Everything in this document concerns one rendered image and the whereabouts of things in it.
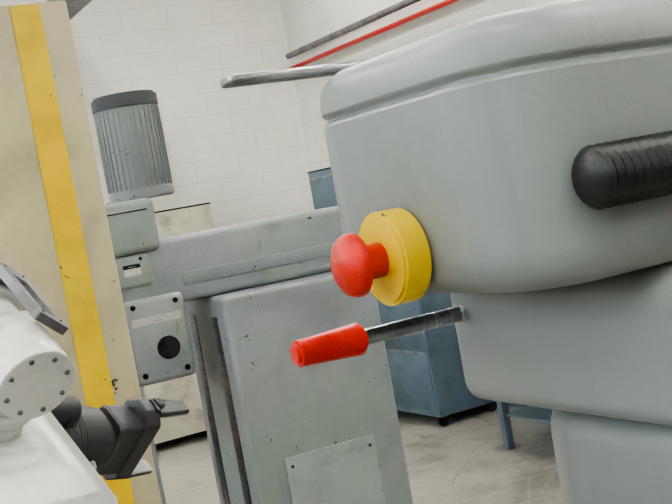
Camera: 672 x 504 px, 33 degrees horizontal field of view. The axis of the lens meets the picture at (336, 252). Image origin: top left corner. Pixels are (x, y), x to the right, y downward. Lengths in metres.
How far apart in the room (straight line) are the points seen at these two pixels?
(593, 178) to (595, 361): 0.17
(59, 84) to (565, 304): 1.80
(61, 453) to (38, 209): 1.43
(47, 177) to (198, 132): 7.97
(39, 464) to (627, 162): 0.58
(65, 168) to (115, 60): 7.81
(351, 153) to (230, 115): 9.73
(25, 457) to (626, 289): 0.53
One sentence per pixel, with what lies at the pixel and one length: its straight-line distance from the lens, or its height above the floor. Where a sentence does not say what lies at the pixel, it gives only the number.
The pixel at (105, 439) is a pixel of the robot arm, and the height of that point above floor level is 1.55.
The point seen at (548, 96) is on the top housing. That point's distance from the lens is 0.64.
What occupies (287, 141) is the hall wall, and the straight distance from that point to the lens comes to 10.68.
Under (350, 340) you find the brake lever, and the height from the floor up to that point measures 1.70.
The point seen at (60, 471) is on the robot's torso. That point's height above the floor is 1.62.
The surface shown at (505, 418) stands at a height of 0.20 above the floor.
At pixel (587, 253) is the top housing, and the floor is 1.75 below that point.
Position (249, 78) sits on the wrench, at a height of 1.89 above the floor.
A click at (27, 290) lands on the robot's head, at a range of 1.00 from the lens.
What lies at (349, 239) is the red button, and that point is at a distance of 0.69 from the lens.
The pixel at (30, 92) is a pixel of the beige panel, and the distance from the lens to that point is 2.42.
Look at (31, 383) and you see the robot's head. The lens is 0.93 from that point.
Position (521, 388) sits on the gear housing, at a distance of 0.82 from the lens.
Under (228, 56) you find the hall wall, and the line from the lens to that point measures 10.57.
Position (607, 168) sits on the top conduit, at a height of 1.79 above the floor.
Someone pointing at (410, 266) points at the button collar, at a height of 1.75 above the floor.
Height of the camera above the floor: 1.81
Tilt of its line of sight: 3 degrees down
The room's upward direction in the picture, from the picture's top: 10 degrees counter-clockwise
